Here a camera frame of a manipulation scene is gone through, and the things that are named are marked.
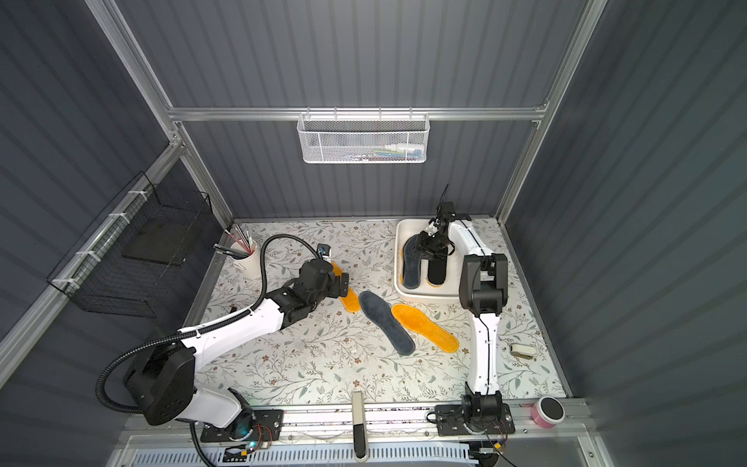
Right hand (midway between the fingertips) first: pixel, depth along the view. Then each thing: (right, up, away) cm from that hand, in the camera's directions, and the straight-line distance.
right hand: (420, 252), depth 103 cm
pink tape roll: (+27, -39, -32) cm, 57 cm away
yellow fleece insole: (-24, -17, -6) cm, 30 cm away
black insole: (+6, -7, -1) cm, 9 cm away
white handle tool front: (-19, -45, -36) cm, 61 cm away
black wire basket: (-77, -1, -31) cm, 83 cm away
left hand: (-27, -7, -18) cm, 33 cm away
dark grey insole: (-3, -4, +1) cm, 5 cm away
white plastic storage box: (-5, +9, +10) cm, 14 cm away
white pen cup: (-58, -5, -6) cm, 59 cm away
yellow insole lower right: (0, -24, -11) cm, 26 cm away
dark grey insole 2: (-14, -20, -9) cm, 26 cm away
